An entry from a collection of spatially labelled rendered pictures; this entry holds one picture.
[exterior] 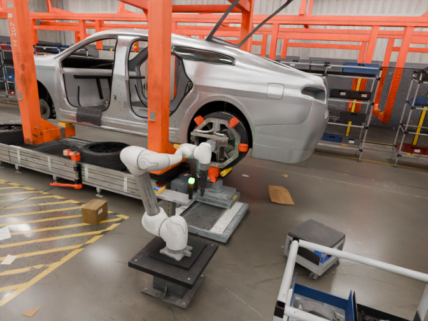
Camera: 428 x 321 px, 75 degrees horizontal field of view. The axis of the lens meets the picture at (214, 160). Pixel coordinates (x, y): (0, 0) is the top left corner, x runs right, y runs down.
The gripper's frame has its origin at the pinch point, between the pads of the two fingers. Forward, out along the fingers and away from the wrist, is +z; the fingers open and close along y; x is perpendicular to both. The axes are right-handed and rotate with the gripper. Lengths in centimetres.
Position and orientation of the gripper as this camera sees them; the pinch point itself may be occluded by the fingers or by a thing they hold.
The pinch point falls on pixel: (202, 192)
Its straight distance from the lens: 232.0
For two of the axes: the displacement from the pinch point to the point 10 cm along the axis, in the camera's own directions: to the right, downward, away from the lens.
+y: 8.6, 2.1, -4.6
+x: 5.0, -2.3, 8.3
